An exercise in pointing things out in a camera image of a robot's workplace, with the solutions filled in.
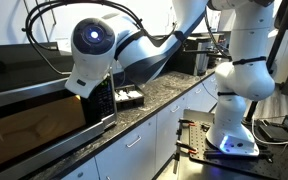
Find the black microwave door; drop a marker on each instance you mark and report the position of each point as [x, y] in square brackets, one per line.
[34, 133]

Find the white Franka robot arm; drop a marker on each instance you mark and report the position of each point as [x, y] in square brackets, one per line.
[244, 83]

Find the bag of white plastic cutlery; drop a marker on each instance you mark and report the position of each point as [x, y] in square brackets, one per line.
[121, 96]
[134, 94]

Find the black plastic tray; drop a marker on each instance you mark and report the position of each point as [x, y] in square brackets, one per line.
[129, 101]

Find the orange tipped black clamp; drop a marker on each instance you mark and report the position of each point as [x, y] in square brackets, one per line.
[185, 122]
[184, 146]

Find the white lower cabinets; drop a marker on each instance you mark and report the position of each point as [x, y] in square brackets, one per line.
[137, 143]

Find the white cabinets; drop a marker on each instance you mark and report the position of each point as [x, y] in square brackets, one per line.
[4, 23]
[137, 143]

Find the black coffee machine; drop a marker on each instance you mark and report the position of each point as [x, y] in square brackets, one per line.
[194, 56]

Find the black flat box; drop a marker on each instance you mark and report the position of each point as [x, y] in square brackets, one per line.
[272, 132]

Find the white upper cabinets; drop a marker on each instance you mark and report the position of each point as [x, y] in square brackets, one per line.
[4, 23]

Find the black breadboard robot table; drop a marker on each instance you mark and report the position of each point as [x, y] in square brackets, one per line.
[284, 163]

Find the black camera stand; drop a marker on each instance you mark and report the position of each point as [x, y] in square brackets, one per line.
[277, 43]

